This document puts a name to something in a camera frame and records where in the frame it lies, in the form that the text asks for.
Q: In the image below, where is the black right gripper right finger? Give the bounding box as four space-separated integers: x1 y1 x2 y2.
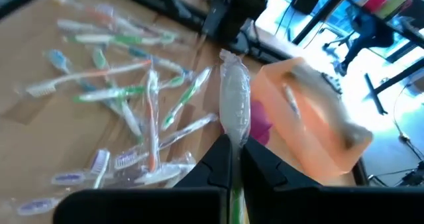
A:
240 137 424 224

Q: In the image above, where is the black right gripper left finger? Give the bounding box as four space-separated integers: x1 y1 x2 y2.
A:
52 133 233 224

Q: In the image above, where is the pile of wrapped toothbrushes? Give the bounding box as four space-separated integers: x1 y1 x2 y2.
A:
90 148 111 190

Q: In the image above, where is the magenta folded cloth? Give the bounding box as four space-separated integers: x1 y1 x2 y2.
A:
248 99 273 146

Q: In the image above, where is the red box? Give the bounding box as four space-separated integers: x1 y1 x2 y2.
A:
363 0 388 13

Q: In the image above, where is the black floor cable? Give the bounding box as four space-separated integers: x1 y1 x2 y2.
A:
367 84 424 187

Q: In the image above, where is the person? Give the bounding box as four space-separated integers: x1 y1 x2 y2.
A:
323 11 396 78

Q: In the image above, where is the orange plastic bin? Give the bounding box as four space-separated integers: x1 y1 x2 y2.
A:
250 56 374 184

